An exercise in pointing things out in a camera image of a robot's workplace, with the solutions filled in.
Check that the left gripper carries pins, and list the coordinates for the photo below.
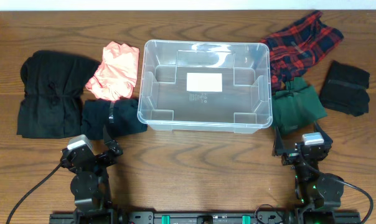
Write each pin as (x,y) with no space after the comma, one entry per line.
(100,157)

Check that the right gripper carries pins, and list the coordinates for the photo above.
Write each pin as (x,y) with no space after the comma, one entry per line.
(278,149)

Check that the dark navy garment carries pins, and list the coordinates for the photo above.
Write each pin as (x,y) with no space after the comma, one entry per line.
(119,117)

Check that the pink garment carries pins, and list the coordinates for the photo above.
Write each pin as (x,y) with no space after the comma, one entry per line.
(117,75)

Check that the large black garment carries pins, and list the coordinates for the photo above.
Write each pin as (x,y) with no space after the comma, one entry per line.
(53,84)

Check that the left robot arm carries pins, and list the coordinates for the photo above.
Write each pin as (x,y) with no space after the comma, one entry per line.
(90,185)

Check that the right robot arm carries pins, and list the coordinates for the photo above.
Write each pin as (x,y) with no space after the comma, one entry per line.
(320,193)

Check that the green folded garment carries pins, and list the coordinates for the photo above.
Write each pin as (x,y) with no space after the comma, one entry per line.
(296,106)

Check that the clear plastic storage bin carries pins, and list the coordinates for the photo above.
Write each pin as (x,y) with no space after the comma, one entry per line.
(244,105)

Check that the red plaid flannel garment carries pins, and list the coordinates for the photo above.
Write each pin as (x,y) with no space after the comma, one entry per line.
(300,46)

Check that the white label in bin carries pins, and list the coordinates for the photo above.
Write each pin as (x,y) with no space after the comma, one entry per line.
(204,82)

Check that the black folded garment with strap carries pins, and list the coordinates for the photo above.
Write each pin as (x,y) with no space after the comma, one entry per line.
(345,89)

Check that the black mounting rail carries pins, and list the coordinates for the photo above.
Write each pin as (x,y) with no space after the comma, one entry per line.
(212,218)

